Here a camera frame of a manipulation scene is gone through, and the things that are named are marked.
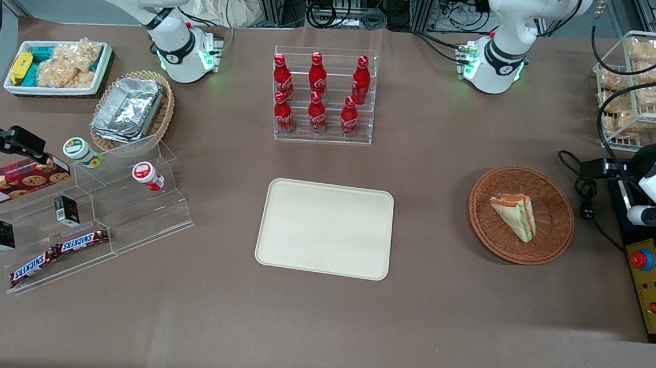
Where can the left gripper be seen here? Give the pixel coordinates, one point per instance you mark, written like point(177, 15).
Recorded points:
point(646, 156)

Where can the triangular sandwich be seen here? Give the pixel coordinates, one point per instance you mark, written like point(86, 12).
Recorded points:
point(516, 215)

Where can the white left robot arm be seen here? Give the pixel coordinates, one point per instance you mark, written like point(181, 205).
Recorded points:
point(512, 24)

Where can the round brown wicker basket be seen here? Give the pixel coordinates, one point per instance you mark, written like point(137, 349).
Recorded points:
point(550, 222)

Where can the oval light wicker basket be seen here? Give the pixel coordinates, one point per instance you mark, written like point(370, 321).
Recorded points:
point(164, 116)

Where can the beige rectangular serving tray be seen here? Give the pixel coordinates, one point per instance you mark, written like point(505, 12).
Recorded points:
point(325, 230)

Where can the red cookie box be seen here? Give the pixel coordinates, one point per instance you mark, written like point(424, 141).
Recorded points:
point(10, 182)

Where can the green lid yogurt cup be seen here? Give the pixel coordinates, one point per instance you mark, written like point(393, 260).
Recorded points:
point(76, 148)

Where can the yellow snack pack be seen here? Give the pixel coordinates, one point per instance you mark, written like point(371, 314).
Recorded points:
point(20, 67)

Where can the teal snack pack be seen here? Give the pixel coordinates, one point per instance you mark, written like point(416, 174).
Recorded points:
point(31, 75)
point(43, 51)

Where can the small black carton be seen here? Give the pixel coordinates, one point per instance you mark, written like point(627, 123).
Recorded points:
point(1, 234)
point(66, 210)

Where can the large clear rice cracker bag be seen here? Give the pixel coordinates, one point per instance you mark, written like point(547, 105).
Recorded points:
point(68, 65)

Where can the red emergency stop button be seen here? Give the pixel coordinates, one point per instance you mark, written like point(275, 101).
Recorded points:
point(640, 259)

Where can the white plastic snack bin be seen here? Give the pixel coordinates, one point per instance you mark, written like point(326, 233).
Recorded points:
point(102, 70)

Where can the stacked aluminium foil containers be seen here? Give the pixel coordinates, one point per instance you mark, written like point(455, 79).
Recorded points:
point(128, 109)

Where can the Snickers chocolate bar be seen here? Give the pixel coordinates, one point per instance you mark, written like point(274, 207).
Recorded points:
point(33, 267)
point(83, 240)

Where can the red lid yogurt cup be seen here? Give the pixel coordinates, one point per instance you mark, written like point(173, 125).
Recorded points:
point(144, 172)

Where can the clear acrylic stepped stand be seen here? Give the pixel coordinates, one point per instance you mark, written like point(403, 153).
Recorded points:
point(129, 216)

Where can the beige cloth bag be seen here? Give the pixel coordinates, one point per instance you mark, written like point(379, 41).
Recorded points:
point(225, 3)

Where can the red cola bottle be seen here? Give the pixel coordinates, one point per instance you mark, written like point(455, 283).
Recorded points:
point(317, 116)
point(283, 116)
point(349, 119)
point(361, 82)
point(317, 76)
point(282, 77)

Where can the clear acrylic bottle rack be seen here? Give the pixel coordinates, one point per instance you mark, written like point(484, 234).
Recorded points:
point(331, 138)

